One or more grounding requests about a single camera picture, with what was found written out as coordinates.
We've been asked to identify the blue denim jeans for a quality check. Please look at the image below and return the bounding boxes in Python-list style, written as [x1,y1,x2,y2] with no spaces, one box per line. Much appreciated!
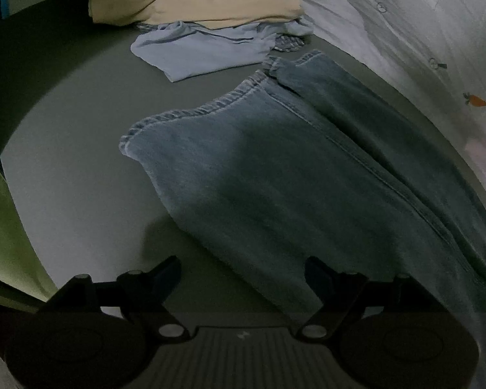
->
[118,48,486,389]

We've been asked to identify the green cloth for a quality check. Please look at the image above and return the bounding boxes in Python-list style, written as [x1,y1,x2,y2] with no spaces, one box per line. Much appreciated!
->
[0,172,58,301]

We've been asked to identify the light blue garment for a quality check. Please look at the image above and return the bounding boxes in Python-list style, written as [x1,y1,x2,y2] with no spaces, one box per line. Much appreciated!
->
[131,18,313,83]

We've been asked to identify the striped grey garment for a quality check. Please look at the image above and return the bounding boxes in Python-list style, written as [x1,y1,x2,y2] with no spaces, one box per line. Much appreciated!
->
[273,34,310,53]

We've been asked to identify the white carrot-print storage bag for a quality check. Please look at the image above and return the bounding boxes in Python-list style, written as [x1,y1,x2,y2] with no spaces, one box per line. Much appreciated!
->
[301,0,486,189]

